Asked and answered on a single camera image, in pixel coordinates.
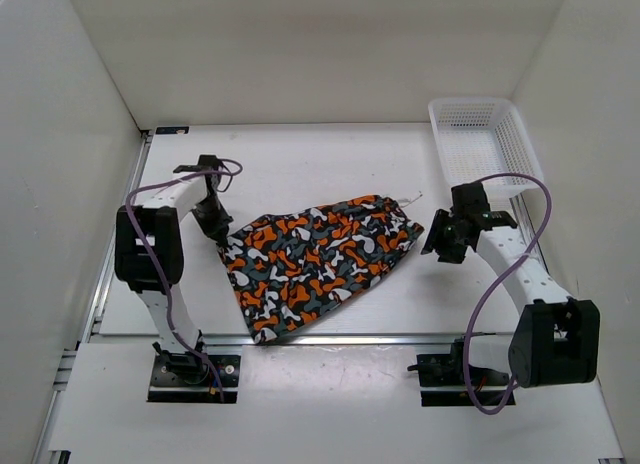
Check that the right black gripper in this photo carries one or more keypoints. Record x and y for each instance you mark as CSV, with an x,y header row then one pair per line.
x,y
446,253

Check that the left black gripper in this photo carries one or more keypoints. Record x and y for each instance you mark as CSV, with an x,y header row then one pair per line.
x,y
219,227

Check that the orange camouflage shorts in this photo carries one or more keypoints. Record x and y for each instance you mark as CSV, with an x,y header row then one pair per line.
x,y
288,271

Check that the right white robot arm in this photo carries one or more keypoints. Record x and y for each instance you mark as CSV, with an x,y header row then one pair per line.
x,y
556,339

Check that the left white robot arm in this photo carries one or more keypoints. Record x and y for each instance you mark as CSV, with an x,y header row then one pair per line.
x,y
149,256

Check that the white perforated plastic basket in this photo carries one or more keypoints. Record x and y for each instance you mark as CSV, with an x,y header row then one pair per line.
x,y
483,136

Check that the black label sticker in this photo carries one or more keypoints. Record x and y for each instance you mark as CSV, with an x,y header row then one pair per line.
x,y
172,130

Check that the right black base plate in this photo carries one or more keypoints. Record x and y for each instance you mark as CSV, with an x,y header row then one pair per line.
x,y
442,382

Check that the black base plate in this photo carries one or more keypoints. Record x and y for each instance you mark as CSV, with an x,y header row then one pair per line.
x,y
442,382
184,378

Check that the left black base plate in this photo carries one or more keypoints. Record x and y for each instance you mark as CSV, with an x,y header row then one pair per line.
x,y
184,378

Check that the aluminium rail front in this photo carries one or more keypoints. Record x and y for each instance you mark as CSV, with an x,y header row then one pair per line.
x,y
321,340

